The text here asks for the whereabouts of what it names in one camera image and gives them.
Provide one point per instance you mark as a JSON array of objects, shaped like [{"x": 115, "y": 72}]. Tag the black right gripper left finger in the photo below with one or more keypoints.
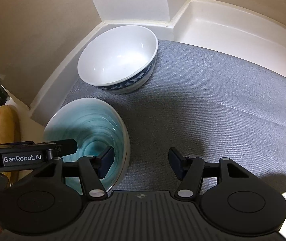
[{"x": 54, "y": 195}]

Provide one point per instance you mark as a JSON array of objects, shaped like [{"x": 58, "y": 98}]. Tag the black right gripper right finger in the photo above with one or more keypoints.
[{"x": 227, "y": 195}]

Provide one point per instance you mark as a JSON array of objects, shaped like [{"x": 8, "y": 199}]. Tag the teal glazed bowl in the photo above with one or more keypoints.
[{"x": 94, "y": 125}]

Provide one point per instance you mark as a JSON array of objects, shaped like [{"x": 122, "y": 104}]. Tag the white bowl blue pattern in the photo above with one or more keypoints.
[{"x": 120, "y": 60}]

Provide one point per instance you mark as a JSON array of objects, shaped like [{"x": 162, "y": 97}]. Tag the wooden cutting board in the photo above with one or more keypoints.
[{"x": 9, "y": 125}]

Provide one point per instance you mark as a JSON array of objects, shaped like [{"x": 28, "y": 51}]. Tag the grey fabric mat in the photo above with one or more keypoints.
[{"x": 205, "y": 104}]

